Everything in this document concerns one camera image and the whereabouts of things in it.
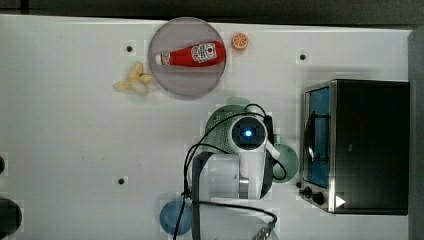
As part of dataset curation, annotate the green plastic strainer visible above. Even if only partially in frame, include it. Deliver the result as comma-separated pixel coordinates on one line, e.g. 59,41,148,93
201,97,266,154

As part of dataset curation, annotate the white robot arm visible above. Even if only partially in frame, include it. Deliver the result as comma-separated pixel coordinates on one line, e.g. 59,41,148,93
190,113,280,240

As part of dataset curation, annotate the red ketchup bottle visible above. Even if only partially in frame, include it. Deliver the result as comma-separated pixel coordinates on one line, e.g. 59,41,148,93
154,41,226,67

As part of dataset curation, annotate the orange slice toy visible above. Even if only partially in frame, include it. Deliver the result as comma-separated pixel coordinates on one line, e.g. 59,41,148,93
232,33,249,50

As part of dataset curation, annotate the green round plate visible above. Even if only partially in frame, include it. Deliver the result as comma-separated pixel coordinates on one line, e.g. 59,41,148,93
273,144,299,183

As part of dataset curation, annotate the blue bowl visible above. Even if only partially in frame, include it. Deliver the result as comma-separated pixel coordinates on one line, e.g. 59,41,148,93
159,198,192,236

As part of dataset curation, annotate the black toaster oven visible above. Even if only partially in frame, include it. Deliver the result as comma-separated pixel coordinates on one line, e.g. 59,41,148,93
297,79,410,216

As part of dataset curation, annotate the black cylinder upper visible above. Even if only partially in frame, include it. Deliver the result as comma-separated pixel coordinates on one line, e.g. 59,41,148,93
0,156,5,174

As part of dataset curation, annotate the black cylinder cup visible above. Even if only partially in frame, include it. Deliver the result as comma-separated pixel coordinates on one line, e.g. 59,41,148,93
0,198,22,238

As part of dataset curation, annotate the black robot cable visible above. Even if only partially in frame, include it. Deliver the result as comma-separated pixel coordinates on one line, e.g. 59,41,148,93
171,103,288,240

